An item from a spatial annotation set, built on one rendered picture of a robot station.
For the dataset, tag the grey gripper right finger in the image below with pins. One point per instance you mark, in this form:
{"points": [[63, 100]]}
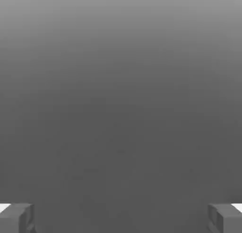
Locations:
{"points": [[227, 218]]}

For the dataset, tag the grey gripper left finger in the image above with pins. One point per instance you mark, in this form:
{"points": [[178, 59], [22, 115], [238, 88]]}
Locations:
{"points": [[13, 218]]}

